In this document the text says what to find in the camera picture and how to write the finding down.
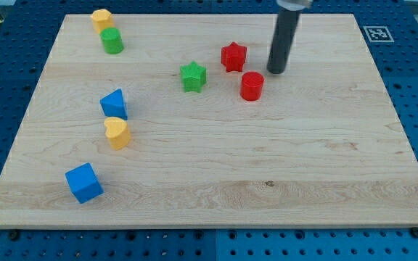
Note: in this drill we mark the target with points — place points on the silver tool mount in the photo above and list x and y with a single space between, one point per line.
294 5

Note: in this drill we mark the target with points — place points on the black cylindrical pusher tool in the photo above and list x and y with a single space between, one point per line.
284 32

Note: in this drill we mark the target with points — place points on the red star block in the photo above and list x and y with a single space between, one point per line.
233 57

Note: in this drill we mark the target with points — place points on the green star block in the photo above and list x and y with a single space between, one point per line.
193 77

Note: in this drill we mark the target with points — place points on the red cylinder block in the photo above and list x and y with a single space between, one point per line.
251 86

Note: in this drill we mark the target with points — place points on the white fiducial marker tag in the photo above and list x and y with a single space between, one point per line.
378 34

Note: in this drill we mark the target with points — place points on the light wooden board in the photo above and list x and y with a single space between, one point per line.
322 148

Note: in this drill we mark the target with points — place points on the green cylinder block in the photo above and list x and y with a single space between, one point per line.
111 40

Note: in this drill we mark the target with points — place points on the yellow hexagon block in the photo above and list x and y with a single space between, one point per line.
102 19

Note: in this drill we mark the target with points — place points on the blue triangle block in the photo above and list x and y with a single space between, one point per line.
113 105

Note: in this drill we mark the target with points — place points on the yellow heart block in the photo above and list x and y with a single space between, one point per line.
117 132

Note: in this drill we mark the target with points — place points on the blue cube block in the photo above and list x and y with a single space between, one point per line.
83 183

